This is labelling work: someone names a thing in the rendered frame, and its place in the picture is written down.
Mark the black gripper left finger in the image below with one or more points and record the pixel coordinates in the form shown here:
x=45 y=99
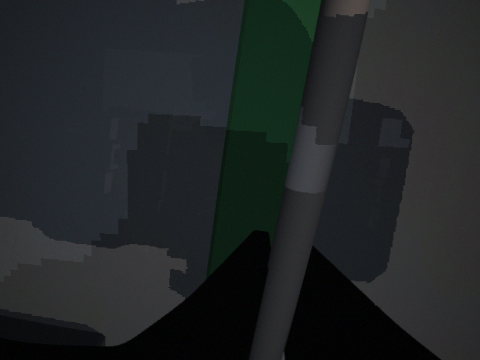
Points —
x=216 y=322

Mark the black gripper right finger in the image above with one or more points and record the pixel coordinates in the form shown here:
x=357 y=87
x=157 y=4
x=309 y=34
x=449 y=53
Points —
x=333 y=320

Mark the grey tapered pin with dark red head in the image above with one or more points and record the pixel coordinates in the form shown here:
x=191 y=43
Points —
x=329 y=79

